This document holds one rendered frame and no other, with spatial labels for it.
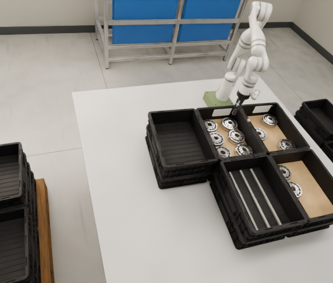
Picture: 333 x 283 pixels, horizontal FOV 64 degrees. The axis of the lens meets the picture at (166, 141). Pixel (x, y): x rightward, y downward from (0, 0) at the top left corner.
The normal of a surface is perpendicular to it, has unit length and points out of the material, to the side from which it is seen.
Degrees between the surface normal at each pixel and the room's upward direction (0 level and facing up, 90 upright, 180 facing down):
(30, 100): 0
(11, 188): 0
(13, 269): 0
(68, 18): 90
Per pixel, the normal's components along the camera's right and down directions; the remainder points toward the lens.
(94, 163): 0.15, -0.64
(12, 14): 0.32, 0.75
